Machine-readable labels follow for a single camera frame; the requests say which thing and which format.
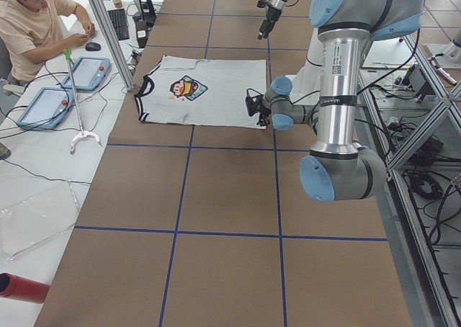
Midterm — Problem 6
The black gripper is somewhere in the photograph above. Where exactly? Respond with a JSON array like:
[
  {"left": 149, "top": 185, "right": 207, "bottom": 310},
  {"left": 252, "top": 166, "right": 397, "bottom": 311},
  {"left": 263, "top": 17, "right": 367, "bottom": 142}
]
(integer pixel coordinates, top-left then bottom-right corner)
[
  {"left": 256, "top": 0, "right": 285, "bottom": 40},
  {"left": 245, "top": 89, "right": 270, "bottom": 127}
]

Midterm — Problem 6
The grey cartoon print t-shirt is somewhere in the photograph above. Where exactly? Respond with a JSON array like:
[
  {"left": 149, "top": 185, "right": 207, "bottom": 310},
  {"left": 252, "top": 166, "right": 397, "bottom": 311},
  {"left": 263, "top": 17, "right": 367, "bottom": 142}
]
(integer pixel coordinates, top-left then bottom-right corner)
[{"left": 135, "top": 55, "right": 266, "bottom": 129}]

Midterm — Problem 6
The black keyboard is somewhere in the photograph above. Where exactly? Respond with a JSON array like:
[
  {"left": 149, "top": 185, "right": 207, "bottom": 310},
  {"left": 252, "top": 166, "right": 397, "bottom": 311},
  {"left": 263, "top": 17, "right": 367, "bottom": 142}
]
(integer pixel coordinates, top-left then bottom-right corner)
[{"left": 107, "top": 9, "right": 130, "bottom": 40}]

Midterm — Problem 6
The black computer mouse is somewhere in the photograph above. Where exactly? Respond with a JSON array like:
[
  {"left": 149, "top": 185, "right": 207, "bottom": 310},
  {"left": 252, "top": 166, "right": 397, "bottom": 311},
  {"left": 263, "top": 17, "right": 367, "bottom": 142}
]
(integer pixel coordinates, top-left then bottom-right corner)
[{"left": 85, "top": 42, "right": 102, "bottom": 52}]

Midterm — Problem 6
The upper blue teach pendant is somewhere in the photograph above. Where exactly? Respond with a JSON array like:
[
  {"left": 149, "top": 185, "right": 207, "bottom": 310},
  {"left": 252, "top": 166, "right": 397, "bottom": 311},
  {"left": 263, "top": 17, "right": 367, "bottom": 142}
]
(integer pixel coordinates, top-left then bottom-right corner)
[{"left": 72, "top": 57, "right": 111, "bottom": 91}]

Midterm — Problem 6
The blue teach pendant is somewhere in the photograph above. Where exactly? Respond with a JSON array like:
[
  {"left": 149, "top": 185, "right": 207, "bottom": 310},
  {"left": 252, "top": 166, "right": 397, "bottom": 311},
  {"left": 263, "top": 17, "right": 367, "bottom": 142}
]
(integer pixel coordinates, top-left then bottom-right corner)
[
  {"left": 72, "top": 57, "right": 111, "bottom": 91},
  {"left": 17, "top": 87, "right": 75, "bottom": 130}
]

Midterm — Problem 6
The lower blue teach pendant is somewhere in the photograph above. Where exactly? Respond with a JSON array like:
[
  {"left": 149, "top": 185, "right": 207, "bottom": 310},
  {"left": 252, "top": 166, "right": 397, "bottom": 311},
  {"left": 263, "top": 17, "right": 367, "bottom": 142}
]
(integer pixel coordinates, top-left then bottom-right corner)
[{"left": 17, "top": 87, "right": 75, "bottom": 130}]

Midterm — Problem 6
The person in beige shirt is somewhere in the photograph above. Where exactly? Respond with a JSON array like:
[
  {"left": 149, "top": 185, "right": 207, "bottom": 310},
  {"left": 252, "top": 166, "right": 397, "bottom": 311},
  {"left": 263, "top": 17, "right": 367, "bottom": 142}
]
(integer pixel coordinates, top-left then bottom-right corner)
[{"left": 1, "top": 0, "right": 95, "bottom": 86}]

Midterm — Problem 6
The clear plastic sheet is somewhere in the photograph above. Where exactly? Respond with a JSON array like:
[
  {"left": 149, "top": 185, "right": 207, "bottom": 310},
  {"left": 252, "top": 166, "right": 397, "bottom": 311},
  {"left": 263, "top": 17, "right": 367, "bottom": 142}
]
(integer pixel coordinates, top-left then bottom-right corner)
[{"left": 1, "top": 183, "right": 79, "bottom": 264}]

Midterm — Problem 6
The red cylinder bottle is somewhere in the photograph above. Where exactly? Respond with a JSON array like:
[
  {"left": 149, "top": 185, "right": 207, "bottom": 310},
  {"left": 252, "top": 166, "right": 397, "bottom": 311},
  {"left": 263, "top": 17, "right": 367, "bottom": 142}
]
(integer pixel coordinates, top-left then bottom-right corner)
[{"left": 1, "top": 273, "right": 50, "bottom": 304}]

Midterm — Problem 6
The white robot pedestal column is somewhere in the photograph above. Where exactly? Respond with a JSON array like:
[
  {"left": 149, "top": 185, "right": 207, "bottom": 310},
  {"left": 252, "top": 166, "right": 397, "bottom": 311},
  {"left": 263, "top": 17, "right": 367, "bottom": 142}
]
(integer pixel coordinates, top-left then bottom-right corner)
[{"left": 287, "top": 28, "right": 323, "bottom": 105}]

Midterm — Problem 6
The aluminium frame rack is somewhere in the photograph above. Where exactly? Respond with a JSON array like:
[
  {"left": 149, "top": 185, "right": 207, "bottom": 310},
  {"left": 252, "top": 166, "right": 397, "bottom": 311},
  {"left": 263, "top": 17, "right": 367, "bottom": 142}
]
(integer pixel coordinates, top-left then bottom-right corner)
[{"left": 359, "top": 28, "right": 460, "bottom": 326}]

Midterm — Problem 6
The aluminium frame post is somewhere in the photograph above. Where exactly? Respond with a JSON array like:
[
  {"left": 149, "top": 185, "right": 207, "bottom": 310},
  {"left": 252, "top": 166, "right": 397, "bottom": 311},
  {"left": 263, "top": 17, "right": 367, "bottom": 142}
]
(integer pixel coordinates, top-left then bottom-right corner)
[{"left": 89, "top": 0, "right": 135, "bottom": 91}]

